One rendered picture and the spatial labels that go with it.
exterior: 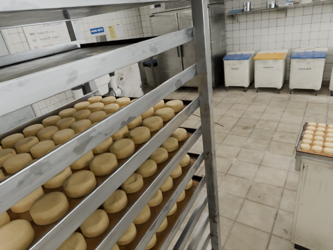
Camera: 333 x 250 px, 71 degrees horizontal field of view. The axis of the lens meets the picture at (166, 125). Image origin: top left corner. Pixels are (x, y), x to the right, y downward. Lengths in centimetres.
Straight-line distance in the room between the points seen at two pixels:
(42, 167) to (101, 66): 15
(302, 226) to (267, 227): 40
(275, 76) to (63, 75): 487
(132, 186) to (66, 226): 19
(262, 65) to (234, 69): 57
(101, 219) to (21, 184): 20
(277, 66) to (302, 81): 53
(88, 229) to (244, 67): 489
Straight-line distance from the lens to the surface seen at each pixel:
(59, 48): 83
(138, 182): 51
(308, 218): 194
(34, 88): 29
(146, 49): 44
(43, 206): 39
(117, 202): 48
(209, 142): 71
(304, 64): 495
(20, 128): 76
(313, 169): 168
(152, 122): 54
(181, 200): 74
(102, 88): 236
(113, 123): 37
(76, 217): 36
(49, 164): 31
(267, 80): 512
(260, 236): 224
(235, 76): 525
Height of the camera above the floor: 173
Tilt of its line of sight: 25 degrees down
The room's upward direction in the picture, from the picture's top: 9 degrees counter-clockwise
